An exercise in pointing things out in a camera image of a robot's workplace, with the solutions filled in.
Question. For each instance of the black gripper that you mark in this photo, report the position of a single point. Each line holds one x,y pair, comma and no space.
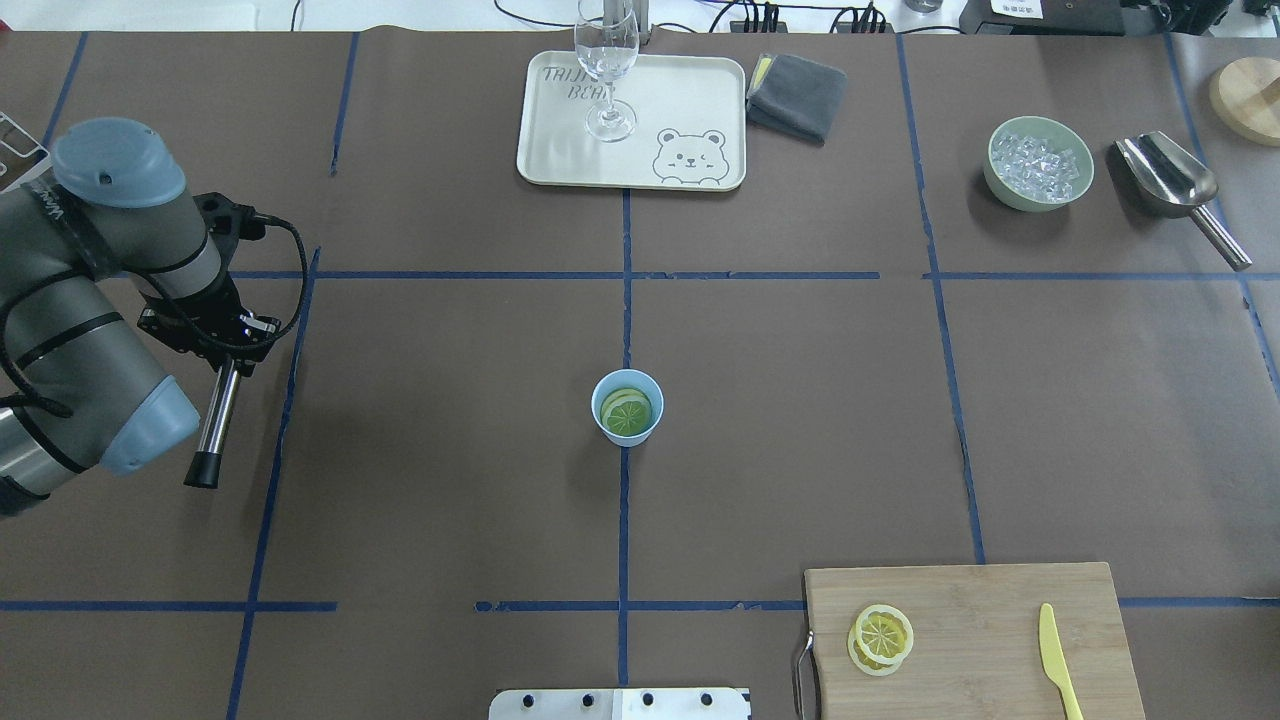
200,310

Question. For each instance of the steel muddler black tip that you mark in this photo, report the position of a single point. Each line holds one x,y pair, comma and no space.
204,471

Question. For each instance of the yellow lemon slice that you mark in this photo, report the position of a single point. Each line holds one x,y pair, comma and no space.
626,412

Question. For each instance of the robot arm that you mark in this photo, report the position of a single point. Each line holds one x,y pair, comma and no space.
123,332

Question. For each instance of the blue paper cup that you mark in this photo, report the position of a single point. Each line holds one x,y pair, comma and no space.
635,379

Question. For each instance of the lemon slices on board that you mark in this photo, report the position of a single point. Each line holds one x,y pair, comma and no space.
880,639

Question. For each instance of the clear wine glass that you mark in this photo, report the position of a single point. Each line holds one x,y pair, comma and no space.
607,41

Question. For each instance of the cream bear serving tray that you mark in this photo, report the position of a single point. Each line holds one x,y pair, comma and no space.
690,132

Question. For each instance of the black power strip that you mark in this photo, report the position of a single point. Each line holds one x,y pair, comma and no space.
765,17

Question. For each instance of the grey folded cloth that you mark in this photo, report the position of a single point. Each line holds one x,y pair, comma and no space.
795,96

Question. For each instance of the bamboo cutting board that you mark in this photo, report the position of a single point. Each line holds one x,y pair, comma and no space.
976,649

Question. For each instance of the green bowl of ice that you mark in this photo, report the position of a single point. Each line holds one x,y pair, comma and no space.
1036,164

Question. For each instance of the yellow plastic knife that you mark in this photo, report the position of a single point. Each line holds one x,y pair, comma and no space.
1054,662

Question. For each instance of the steel ice scoop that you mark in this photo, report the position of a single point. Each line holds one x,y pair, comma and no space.
1173,183

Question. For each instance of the round wooden stand base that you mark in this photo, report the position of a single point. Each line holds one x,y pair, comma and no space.
1245,96

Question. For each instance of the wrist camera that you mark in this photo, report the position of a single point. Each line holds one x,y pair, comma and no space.
229,223

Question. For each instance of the white wire cup rack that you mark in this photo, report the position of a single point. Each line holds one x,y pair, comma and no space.
23,158

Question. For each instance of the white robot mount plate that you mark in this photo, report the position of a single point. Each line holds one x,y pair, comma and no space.
623,703

